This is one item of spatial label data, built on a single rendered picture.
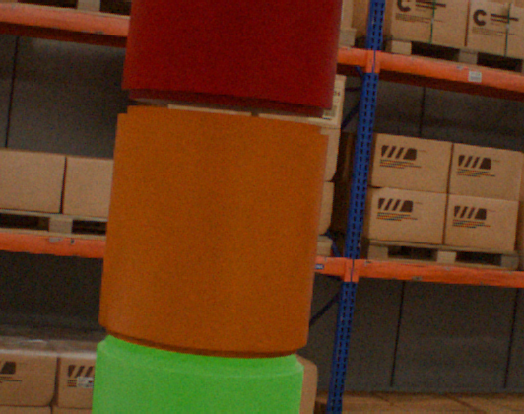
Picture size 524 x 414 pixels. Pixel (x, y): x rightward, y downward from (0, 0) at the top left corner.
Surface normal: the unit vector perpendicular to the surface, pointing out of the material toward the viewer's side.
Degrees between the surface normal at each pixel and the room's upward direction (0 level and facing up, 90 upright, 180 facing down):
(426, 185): 91
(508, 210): 89
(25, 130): 90
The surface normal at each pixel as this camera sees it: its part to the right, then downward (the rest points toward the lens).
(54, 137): 0.36, 0.09
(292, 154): 0.65, 0.11
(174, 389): -0.07, 0.04
